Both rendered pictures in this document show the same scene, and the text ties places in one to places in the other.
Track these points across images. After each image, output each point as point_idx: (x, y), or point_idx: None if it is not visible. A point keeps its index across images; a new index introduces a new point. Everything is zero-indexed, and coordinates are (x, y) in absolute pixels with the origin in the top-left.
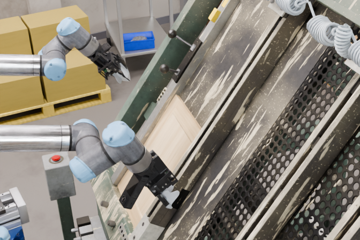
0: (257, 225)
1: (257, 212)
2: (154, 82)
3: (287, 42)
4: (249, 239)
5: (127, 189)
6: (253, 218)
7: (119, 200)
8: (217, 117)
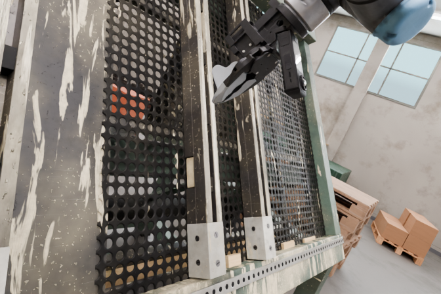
0: (209, 90)
1: (202, 80)
2: None
3: None
4: (212, 105)
5: (298, 66)
6: (203, 87)
7: (300, 89)
8: None
